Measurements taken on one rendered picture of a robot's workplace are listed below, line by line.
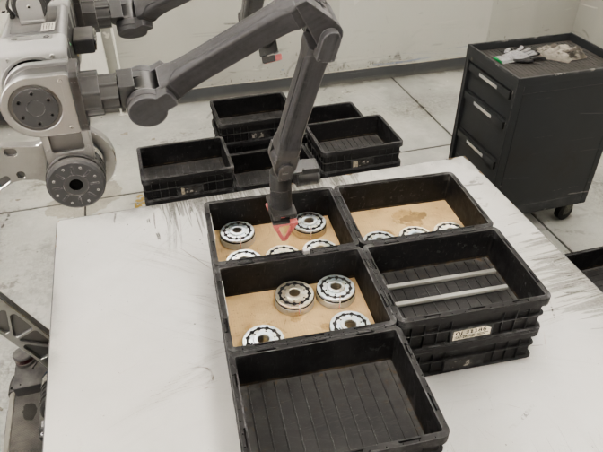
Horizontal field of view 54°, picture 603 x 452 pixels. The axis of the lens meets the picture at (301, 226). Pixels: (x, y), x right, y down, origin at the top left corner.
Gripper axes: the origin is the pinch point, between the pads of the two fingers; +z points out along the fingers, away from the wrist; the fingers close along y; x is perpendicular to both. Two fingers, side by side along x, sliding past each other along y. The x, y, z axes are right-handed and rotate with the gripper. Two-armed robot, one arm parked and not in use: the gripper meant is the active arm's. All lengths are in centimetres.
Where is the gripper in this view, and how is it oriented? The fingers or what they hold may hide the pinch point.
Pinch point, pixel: (281, 230)
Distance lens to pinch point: 162.5
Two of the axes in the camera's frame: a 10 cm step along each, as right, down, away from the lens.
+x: -9.7, 1.4, -1.9
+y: -2.4, -5.9, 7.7
